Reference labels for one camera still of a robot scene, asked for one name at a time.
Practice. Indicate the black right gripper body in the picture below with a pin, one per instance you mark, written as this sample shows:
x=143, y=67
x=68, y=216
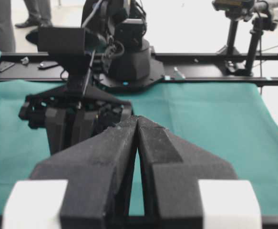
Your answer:
x=111, y=110

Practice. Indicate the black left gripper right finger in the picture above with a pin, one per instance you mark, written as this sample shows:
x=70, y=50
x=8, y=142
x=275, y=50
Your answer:
x=170, y=170

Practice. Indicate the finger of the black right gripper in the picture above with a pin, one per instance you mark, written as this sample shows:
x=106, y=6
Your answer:
x=56, y=126
x=84, y=125

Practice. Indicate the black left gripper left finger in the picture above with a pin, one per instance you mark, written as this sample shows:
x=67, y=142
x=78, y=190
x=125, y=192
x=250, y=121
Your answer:
x=99, y=172

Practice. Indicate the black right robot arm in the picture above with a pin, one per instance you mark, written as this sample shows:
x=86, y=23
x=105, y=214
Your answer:
x=109, y=44

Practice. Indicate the black flat plate piece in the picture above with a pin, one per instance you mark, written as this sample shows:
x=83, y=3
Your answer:
x=44, y=65

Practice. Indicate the green table cloth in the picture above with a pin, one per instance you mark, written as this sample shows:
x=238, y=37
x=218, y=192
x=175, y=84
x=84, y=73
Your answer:
x=230, y=120

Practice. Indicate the black leather shoe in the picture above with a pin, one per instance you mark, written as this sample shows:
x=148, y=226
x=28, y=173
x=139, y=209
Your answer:
x=27, y=23

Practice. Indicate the person grey trouser leg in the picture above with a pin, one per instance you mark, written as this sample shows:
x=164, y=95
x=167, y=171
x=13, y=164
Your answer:
x=7, y=38

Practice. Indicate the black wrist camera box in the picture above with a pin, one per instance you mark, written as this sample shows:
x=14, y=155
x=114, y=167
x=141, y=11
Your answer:
x=66, y=41

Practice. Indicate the black table edge rail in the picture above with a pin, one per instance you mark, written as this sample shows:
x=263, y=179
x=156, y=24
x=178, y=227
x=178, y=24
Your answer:
x=136, y=73

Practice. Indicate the black camera stand post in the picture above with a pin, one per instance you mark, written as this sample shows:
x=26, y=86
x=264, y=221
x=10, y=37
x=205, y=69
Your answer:
x=235, y=10

